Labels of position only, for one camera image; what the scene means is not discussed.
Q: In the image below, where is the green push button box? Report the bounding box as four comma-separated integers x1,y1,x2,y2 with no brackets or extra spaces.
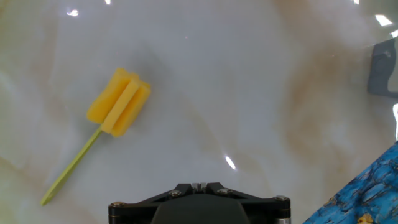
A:
366,37,398,100

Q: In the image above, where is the marble pattern table sheet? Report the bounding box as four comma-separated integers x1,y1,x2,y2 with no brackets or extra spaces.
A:
0,0,398,224

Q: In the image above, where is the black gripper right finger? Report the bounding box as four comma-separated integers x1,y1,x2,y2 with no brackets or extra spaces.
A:
201,182,292,224

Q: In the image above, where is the blue starry painted cloth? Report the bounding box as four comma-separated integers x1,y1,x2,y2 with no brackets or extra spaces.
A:
303,141,398,224

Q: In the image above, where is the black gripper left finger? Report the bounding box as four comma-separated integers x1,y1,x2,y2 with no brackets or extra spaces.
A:
108,182,197,224

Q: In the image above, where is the yellow sponge brush green handle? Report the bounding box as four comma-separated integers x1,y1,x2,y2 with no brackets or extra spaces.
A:
40,67,152,207

